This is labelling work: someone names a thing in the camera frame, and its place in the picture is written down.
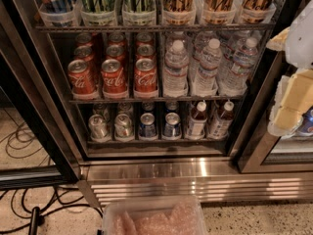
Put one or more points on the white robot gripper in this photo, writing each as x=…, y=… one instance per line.
x=301, y=41

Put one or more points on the blue can behind right door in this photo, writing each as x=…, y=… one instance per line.
x=306, y=127

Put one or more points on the blue can front right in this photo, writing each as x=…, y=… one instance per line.
x=172, y=126

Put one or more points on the stainless fridge base grille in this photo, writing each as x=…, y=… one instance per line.
x=209, y=179

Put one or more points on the front right coca-cola can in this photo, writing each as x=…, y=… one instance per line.
x=145, y=76

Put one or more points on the coca-cola can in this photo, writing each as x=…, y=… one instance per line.
x=81, y=77
x=145, y=76
x=114, y=81

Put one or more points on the blue can front left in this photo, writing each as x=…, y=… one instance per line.
x=147, y=127

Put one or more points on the front middle coca-cola can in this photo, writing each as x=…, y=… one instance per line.
x=114, y=81

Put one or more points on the silver can front right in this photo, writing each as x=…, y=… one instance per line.
x=123, y=128

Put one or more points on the silver can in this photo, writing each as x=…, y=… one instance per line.
x=123, y=128
x=98, y=128

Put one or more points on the silver can front left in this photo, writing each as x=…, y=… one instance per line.
x=98, y=128

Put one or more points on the front left coca-cola can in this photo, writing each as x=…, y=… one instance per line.
x=81, y=77

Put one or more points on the front right water bottle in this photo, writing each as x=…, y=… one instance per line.
x=234, y=76

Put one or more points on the water bottle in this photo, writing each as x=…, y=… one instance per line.
x=209, y=56
x=176, y=63
x=234, y=76

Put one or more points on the front middle water bottle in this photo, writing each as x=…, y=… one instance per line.
x=209, y=56

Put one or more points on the brown tea bottle right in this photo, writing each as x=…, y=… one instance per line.
x=220, y=120

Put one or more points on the brown tea bottle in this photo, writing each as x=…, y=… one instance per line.
x=220, y=120
x=196, y=121

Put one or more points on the brown tea bottle left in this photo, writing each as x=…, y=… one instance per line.
x=196, y=121

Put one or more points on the front left water bottle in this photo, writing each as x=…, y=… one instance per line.
x=176, y=63

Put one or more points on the clear plastic bin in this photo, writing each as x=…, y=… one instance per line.
x=162, y=215

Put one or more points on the middle wire shelf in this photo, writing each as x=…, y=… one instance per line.
x=156, y=99

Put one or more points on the wire shelf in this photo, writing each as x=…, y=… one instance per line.
x=156, y=99
x=155, y=28

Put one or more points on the top wire shelf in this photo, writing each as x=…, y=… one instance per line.
x=155, y=28

